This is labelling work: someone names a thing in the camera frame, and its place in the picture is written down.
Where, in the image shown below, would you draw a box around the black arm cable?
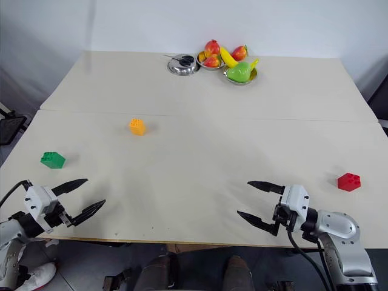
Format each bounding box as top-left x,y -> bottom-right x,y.
286,229 -> 338,291
0,179 -> 33,207

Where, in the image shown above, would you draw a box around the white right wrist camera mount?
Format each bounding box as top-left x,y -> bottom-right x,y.
278,184 -> 310,231

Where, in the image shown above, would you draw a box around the dark rounded shape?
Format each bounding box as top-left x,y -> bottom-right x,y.
141,253 -> 179,291
223,255 -> 255,291

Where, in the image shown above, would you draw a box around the steel bowl with red fruit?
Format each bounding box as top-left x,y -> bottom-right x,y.
195,51 -> 227,71

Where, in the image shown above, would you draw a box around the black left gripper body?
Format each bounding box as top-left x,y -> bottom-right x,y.
44,203 -> 73,229

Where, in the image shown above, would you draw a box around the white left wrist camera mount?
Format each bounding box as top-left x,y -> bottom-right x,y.
24,185 -> 59,233

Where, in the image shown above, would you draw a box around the white shoe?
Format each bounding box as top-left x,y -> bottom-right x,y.
17,261 -> 58,291

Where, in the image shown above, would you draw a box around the black bracket under table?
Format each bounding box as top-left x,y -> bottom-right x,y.
103,267 -> 138,291

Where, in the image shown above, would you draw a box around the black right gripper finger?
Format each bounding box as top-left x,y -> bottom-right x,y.
236,210 -> 279,238
247,180 -> 286,195

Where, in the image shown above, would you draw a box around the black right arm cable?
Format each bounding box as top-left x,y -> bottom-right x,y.
286,229 -> 338,291

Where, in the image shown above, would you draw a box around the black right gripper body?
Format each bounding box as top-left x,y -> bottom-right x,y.
273,204 -> 298,233

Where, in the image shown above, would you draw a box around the red toy peach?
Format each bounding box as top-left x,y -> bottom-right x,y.
202,54 -> 221,69
204,39 -> 221,58

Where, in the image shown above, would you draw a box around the black handled scissors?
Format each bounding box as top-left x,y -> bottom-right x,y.
162,54 -> 194,67

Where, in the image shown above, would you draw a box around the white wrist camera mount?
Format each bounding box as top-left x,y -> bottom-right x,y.
24,185 -> 59,233
278,184 -> 310,231

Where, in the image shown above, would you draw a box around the black metal chair frame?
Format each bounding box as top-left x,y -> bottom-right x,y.
0,102 -> 28,147

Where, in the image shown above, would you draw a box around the red toy building block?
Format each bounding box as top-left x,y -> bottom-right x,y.
337,172 -> 363,192

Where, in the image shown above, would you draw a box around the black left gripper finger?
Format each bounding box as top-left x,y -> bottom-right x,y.
64,199 -> 107,227
50,178 -> 89,196

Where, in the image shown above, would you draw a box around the green toy pear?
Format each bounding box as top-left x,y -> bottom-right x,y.
227,61 -> 252,83

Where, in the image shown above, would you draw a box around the steel bowl with pear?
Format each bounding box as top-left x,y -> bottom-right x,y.
223,66 -> 259,86

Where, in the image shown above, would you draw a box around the black object beside table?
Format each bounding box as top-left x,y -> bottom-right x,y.
366,81 -> 388,136

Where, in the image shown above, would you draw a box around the yellow toy building block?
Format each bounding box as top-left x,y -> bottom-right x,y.
128,118 -> 147,136

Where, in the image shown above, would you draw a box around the green toy building block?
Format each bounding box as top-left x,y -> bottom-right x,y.
39,151 -> 67,169

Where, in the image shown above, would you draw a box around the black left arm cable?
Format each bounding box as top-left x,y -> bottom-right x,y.
0,179 -> 33,207

